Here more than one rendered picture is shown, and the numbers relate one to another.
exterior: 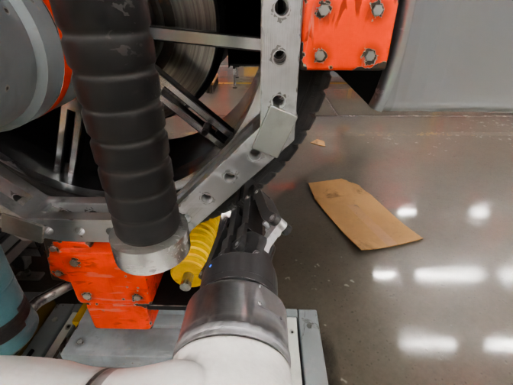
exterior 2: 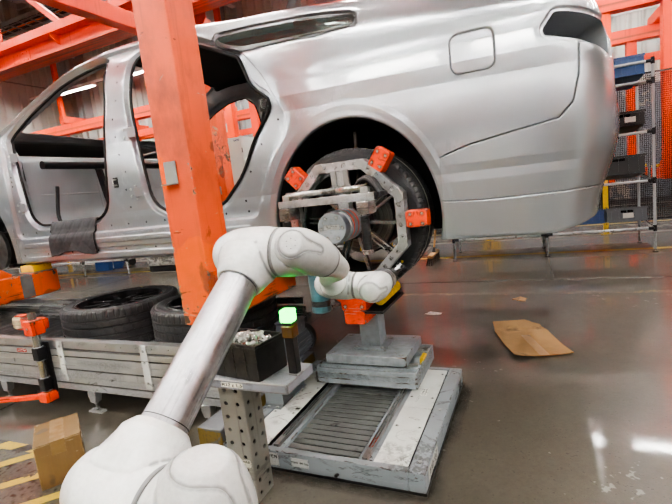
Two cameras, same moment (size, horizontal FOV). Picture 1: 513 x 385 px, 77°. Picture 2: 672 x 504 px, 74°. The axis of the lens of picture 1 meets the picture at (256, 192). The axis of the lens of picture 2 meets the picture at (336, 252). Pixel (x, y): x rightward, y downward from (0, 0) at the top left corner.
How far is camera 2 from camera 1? 1.53 m
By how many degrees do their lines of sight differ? 31
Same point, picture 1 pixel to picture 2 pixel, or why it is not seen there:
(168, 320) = (372, 347)
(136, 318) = (360, 317)
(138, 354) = (358, 355)
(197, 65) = (387, 230)
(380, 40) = (424, 219)
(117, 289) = (355, 303)
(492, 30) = (469, 213)
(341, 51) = (415, 222)
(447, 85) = (461, 229)
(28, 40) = (350, 225)
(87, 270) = not seen: hidden behind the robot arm
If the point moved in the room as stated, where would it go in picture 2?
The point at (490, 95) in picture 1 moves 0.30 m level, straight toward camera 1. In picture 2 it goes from (477, 231) to (422, 243)
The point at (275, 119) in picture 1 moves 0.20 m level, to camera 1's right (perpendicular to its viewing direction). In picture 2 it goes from (401, 240) to (450, 237)
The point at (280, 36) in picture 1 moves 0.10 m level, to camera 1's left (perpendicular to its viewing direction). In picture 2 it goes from (400, 220) to (377, 222)
